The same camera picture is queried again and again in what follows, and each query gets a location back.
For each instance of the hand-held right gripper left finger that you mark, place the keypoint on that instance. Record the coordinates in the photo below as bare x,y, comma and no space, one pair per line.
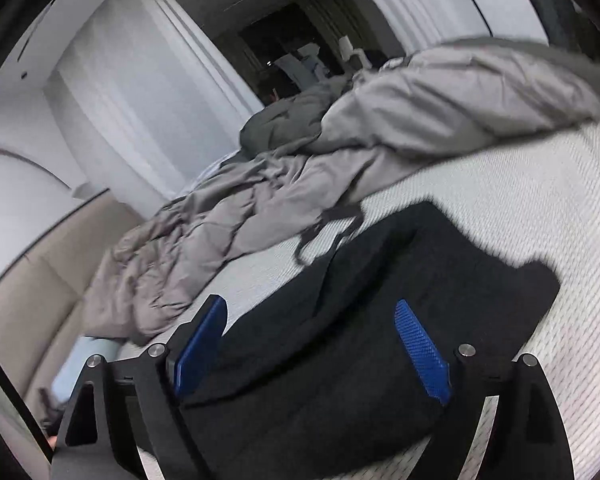
200,347

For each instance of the beige upholstered headboard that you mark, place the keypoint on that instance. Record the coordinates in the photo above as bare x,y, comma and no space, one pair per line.
40,280

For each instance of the white chair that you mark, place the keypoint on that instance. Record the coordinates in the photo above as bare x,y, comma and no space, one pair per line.
351,52

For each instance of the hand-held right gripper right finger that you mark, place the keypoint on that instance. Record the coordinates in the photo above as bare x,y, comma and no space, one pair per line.
422,355

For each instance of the white curtain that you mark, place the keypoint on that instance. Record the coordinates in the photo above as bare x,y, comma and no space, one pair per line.
130,85
430,0

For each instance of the light blue pillow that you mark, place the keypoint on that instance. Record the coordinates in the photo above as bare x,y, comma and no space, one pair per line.
85,360

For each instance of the black pants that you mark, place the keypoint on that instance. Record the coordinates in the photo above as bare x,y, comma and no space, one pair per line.
330,360

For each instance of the small black rectangular object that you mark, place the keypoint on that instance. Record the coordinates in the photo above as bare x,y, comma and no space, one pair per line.
342,213

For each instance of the grey duvet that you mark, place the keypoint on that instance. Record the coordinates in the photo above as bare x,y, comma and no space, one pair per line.
280,200

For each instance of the bed with white ribbed sheet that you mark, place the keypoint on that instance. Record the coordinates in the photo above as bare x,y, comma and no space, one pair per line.
530,200

